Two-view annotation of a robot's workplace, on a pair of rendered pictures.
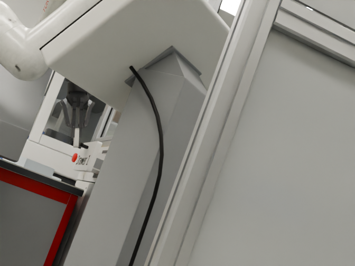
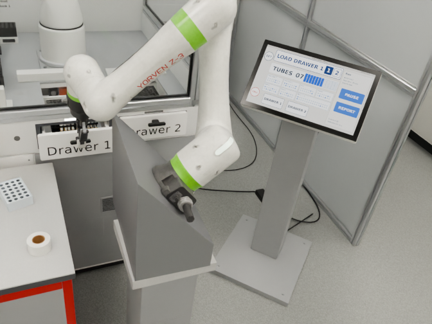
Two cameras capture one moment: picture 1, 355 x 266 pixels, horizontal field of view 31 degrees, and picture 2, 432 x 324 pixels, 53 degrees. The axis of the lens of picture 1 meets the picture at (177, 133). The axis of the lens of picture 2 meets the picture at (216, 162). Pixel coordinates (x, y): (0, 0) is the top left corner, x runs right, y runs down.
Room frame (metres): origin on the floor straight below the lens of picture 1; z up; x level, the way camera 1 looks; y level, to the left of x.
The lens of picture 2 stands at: (2.06, 1.72, 1.85)
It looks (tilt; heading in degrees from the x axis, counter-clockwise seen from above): 35 degrees down; 259
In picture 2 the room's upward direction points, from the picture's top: 9 degrees clockwise
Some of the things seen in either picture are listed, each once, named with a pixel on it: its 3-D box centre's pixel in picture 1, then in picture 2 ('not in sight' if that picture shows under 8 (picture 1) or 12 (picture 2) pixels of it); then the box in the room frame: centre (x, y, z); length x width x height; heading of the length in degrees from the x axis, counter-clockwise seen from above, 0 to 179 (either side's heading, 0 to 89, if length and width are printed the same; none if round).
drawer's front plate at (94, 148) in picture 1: (86, 157); (79, 143); (2.31, 0.28, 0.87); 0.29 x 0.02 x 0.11; 17
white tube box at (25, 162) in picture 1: (35, 167); (14, 193); (2.51, 0.48, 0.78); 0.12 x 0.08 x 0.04; 122
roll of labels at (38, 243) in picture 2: not in sight; (38, 243); (2.38, 0.72, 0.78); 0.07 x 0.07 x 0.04
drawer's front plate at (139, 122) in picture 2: not in sight; (153, 126); (2.03, 0.13, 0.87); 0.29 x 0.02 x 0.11; 17
